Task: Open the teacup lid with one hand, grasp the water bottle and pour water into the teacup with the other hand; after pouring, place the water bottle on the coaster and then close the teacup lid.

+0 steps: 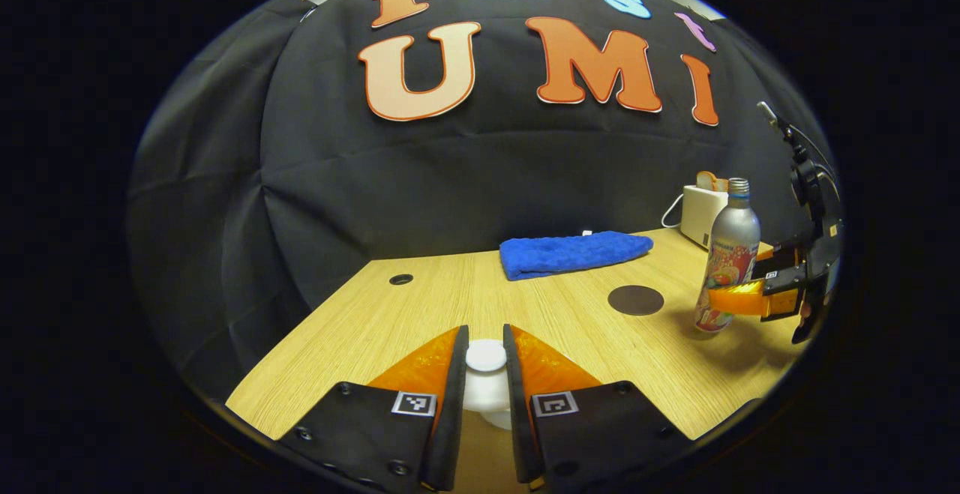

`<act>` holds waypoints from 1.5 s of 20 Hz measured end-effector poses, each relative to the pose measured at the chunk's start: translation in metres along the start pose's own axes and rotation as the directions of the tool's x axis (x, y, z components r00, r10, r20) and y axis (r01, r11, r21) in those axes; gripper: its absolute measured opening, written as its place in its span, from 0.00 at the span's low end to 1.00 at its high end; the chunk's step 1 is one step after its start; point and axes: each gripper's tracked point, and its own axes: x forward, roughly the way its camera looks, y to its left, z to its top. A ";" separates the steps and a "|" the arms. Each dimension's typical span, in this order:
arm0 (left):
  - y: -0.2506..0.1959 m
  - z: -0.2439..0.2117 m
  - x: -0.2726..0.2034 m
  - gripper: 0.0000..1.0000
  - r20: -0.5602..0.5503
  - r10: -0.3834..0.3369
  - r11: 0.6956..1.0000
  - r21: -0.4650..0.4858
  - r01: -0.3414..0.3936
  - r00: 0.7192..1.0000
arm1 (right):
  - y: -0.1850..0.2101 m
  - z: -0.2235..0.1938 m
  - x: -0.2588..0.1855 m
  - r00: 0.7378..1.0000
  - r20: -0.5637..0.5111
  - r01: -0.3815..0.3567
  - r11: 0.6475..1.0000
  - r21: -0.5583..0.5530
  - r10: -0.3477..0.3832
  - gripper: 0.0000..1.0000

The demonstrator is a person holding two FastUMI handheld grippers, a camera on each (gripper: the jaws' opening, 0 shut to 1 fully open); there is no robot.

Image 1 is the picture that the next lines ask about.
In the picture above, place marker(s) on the dark round coaster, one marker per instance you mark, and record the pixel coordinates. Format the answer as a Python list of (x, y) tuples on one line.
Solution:
[(636, 300)]

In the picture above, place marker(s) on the silver water bottle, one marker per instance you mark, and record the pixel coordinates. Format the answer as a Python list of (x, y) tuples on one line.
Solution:
[(731, 239)]

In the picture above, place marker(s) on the white toaster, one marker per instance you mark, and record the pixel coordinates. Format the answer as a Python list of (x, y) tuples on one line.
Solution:
[(701, 217)]

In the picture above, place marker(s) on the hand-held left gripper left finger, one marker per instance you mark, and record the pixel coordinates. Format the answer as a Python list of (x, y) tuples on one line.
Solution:
[(452, 419)]

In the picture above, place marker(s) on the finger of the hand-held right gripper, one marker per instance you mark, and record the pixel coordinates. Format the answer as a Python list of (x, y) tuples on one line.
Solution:
[(784, 284), (784, 255)]

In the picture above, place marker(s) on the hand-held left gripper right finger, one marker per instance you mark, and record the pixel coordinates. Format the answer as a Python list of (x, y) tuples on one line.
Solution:
[(519, 434)]

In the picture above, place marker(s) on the blue towel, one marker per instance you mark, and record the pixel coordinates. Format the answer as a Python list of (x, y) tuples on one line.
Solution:
[(570, 252)]

